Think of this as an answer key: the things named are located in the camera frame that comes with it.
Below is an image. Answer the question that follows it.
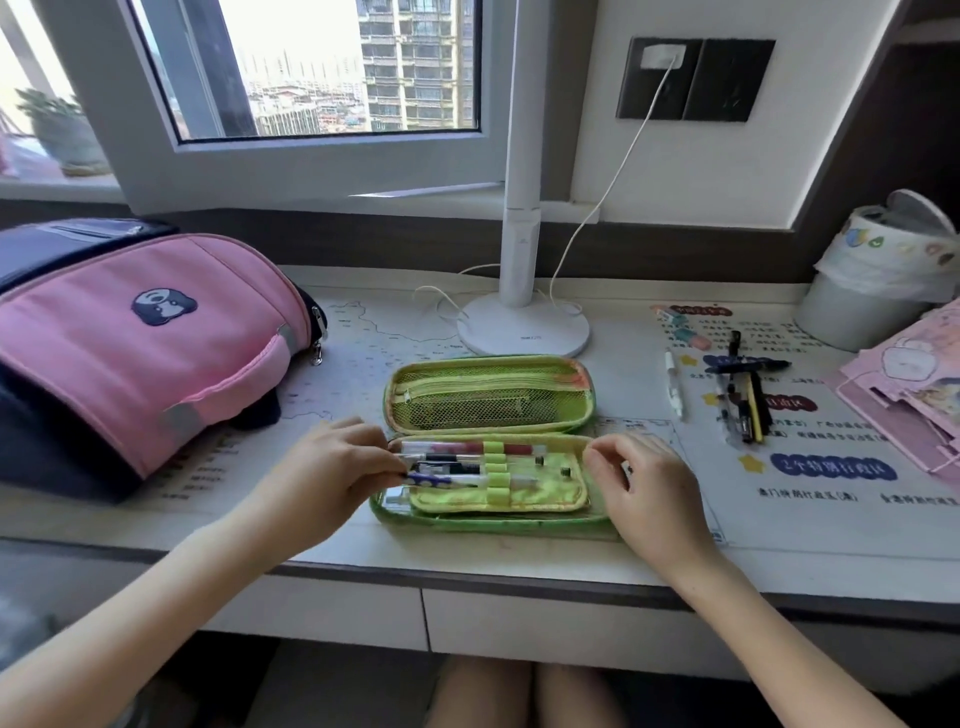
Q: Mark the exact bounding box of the pile of pens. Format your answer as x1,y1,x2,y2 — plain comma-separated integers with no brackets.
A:
704,329,793,448

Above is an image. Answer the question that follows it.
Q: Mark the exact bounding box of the printed desk mat with map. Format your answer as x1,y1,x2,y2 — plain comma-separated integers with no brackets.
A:
127,288,960,564

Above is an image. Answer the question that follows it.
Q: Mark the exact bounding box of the white framed window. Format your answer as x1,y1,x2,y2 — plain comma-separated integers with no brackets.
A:
0,0,541,215

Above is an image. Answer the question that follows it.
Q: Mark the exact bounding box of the white pen with black tip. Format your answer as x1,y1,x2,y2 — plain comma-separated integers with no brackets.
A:
663,350,685,420

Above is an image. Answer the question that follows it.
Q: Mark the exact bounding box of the person's left forearm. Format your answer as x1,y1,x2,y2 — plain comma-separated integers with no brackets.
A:
0,506,301,728

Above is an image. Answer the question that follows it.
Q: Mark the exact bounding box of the person's right hand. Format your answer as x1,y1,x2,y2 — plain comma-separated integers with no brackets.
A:
583,432,721,583

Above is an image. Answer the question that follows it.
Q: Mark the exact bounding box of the person's left hand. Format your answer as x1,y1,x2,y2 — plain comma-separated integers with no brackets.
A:
247,416,410,560

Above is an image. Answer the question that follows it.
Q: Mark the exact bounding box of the potted succulent plant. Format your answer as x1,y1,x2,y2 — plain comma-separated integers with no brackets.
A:
14,88,112,178

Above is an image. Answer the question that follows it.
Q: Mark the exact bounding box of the slim red pen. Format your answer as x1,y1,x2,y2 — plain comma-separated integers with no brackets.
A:
401,440,547,457

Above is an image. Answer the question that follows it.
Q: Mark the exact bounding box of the dark wooden shelf unit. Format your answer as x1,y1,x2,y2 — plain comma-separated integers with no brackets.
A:
791,0,960,234

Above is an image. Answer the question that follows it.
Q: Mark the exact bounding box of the clear pen with black grip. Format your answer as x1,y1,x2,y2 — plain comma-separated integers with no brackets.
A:
397,455,500,475

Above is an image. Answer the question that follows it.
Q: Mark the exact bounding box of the blue striped pencil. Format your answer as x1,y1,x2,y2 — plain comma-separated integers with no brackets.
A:
404,472,541,489

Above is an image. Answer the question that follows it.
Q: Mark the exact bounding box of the person's right forearm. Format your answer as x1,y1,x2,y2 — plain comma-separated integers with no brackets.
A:
671,551,909,728

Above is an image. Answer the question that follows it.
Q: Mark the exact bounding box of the pink and navy backpack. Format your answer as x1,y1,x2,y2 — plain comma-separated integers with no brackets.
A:
0,217,330,502

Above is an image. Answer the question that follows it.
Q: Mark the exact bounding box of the person's left leg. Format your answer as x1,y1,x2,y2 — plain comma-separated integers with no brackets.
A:
427,656,535,728

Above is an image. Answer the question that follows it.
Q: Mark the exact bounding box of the green pencil case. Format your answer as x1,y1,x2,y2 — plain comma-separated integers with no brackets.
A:
368,353,620,538

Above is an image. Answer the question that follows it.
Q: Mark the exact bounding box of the grey bin with white liner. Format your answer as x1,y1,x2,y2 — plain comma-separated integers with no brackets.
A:
793,188,960,354

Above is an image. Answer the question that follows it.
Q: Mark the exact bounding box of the white charging cable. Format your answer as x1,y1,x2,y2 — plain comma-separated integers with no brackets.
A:
414,65,680,320

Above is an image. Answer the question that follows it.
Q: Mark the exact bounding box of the white desk lamp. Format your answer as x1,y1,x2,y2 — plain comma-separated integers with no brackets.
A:
455,0,592,360

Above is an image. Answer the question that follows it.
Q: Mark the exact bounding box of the person's leg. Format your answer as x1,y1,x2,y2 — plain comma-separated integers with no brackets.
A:
427,656,535,728
536,663,624,728

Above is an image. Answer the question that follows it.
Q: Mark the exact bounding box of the person's right leg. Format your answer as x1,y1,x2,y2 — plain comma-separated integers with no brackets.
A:
536,663,624,728

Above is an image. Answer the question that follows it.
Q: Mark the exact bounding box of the pink cardboard organizer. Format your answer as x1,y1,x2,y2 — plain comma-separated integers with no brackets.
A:
824,299,960,489

